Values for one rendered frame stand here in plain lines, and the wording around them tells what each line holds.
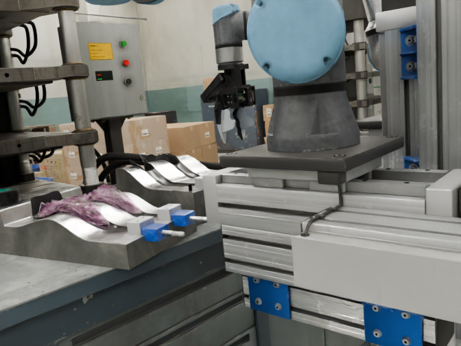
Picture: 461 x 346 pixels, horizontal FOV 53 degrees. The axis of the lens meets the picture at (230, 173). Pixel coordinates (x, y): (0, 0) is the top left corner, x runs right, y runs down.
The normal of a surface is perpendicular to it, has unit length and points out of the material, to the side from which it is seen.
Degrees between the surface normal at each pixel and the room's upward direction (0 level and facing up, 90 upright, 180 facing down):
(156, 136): 81
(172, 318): 90
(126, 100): 90
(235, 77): 90
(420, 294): 90
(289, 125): 73
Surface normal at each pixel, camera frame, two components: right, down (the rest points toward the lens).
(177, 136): -0.45, 0.20
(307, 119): -0.28, -0.11
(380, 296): -0.63, 0.19
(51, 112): 0.80, 0.03
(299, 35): -0.22, 0.32
